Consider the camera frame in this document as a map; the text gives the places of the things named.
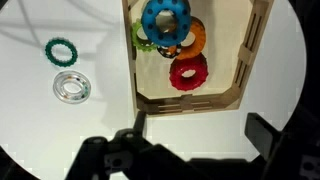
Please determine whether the black and white ring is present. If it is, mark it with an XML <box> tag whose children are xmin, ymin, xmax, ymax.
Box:
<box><xmin>156</xmin><ymin>43</ymin><xmax>183</xmax><ymax>60</ymax></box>

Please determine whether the orange textured ring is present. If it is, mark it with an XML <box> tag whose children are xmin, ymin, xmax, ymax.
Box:
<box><xmin>166</xmin><ymin>16</ymin><xmax>207</xmax><ymax>61</ymax></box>

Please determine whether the clear ring with beads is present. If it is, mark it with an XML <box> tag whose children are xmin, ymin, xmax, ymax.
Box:
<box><xmin>52</xmin><ymin>70</ymin><xmax>92</xmax><ymax>105</ymax></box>

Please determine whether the dark green ridged ring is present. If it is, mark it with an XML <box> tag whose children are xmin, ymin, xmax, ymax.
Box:
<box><xmin>44</xmin><ymin>37</ymin><xmax>79</xmax><ymax>68</ymax></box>

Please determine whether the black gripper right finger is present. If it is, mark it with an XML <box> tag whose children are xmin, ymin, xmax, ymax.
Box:
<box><xmin>244</xmin><ymin>112</ymin><xmax>285</xmax><ymax>162</ymax></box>

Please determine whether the red textured ring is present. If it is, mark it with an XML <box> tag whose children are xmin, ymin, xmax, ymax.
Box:
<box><xmin>168</xmin><ymin>53</ymin><xmax>210</xmax><ymax>92</ymax></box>

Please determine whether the light green toothed ring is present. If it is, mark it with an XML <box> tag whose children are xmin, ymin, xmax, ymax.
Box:
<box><xmin>130</xmin><ymin>18</ymin><xmax>158</xmax><ymax>53</ymax></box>

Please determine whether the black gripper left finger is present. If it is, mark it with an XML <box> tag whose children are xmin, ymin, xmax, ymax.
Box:
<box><xmin>132</xmin><ymin>110</ymin><xmax>148</xmax><ymax>138</ymax></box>

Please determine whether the wooden slatted box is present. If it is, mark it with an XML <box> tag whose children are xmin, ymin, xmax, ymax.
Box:
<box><xmin>121</xmin><ymin>0</ymin><xmax>275</xmax><ymax>116</ymax></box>

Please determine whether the blue dotted ring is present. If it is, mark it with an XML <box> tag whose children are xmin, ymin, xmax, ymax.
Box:
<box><xmin>140</xmin><ymin>0</ymin><xmax>192</xmax><ymax>47</ymax></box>

